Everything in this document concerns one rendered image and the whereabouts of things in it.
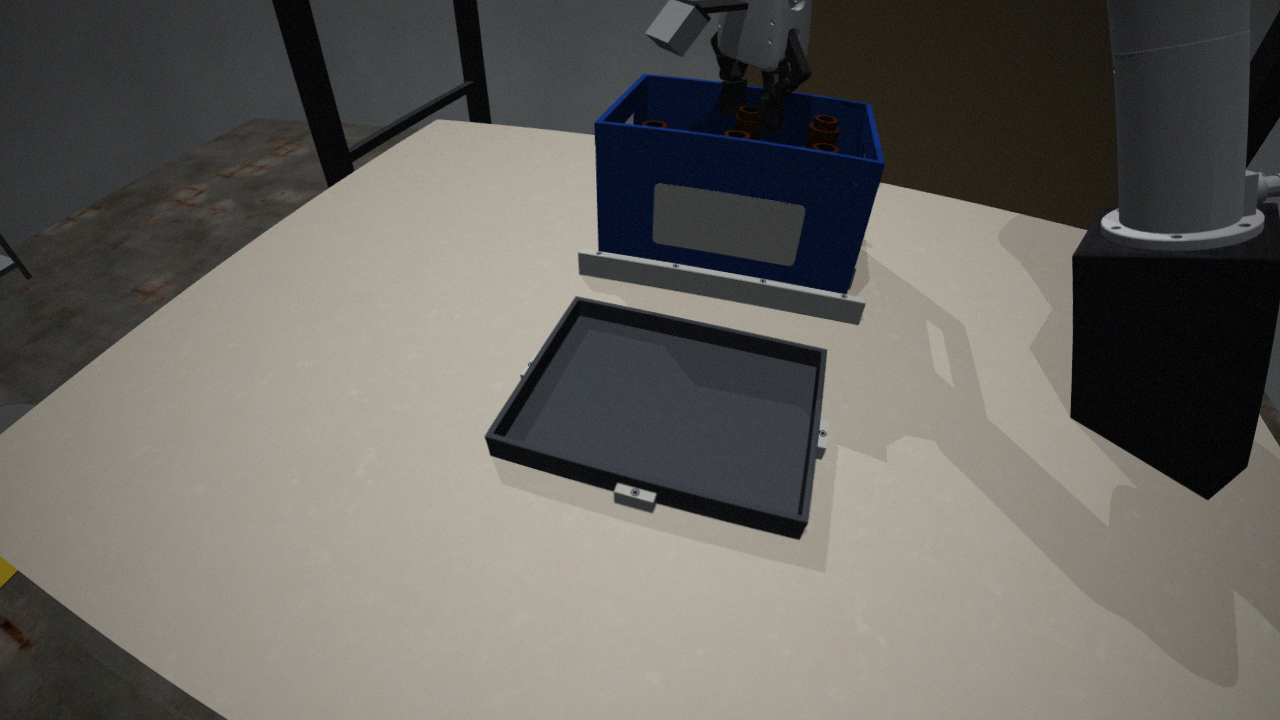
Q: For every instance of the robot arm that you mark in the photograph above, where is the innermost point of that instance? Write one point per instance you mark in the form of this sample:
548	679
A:
1181	80

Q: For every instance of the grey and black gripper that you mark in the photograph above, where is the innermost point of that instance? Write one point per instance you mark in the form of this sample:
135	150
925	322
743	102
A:
759	37

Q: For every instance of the dark blue crate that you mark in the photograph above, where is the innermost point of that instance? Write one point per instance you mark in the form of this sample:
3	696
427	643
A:
768	210

